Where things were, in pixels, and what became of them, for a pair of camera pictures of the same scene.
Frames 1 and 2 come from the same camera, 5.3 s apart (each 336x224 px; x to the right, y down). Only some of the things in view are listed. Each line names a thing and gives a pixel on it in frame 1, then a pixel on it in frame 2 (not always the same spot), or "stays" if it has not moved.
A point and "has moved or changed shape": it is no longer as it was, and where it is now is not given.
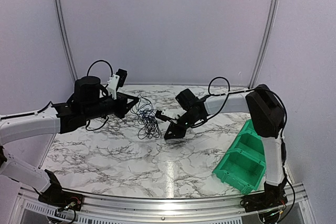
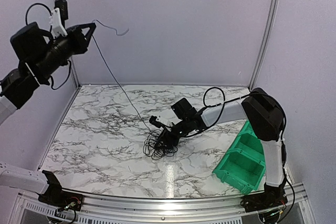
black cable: [148, 118] has moved or changed shape
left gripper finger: [135, 99] -> [91, 25]
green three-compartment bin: [244, 163] stays
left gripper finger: [128, 108] -> [88, 34]
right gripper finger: [174, 135] -> [168, 141]
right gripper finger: [169, 130] -> [161, 138]
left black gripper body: [119, 111] -> [78, 46]
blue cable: [144, 109] -> [158, 145]
